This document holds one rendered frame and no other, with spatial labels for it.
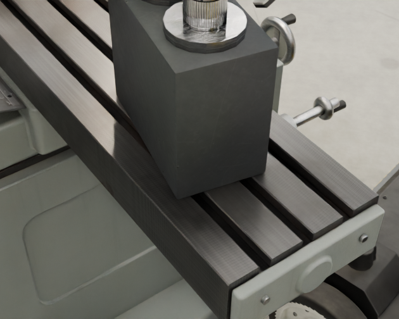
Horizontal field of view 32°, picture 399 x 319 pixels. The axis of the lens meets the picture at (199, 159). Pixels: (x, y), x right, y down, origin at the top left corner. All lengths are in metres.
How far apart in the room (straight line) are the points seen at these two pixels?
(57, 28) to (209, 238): 0.48
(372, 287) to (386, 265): 0.05
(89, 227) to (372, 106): 1.41
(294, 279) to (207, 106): 0.22
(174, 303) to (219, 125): 0.92
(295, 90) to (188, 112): 1.82
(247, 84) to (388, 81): 1.92
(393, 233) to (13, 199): 0.67
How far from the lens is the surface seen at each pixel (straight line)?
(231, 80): 0.74
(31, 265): 1.37
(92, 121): 0.94
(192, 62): 0.72
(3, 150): 1.16
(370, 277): 1.21
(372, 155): 2.34
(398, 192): 1.39
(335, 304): 1.18
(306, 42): 2.81
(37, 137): 1.14
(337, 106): 1.66
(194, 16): 0.74
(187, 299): 1.65
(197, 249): 0.78
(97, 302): 1.55
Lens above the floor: 1.55
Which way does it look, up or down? 44 degrees down
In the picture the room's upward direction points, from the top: 1 degrees clockwise
